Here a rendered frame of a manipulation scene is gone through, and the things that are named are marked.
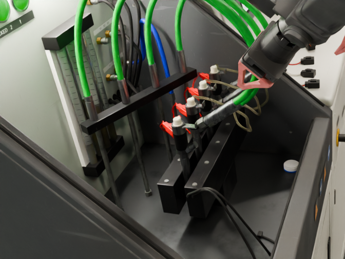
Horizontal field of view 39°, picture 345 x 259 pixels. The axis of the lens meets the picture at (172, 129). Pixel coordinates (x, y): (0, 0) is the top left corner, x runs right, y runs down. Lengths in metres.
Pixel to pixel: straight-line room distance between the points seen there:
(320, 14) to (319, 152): 0.57
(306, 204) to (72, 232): 0.47
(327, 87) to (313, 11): 0.73
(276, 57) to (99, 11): 0.58
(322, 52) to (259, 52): 0.74
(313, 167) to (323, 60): 0.47
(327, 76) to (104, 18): 0.61
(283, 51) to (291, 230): 0.34
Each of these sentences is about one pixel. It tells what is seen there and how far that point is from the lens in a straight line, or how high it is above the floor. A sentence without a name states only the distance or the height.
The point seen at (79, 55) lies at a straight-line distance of 1.02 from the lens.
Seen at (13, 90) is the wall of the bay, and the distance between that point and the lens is 1.01.
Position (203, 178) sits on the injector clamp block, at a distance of 1.04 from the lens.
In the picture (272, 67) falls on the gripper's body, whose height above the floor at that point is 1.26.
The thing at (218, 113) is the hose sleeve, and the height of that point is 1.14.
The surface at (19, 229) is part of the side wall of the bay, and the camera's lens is 0.84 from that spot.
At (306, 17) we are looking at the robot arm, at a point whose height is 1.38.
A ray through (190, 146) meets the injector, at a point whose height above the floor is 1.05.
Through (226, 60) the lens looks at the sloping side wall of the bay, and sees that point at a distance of 1.25.
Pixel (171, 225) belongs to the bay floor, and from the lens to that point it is 1.17.
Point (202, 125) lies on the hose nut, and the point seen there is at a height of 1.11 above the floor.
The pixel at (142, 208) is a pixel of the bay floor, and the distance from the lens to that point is 1.23.
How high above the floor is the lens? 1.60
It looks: 30 degrees down
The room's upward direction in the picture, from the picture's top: 11 degrees counter-clockwise
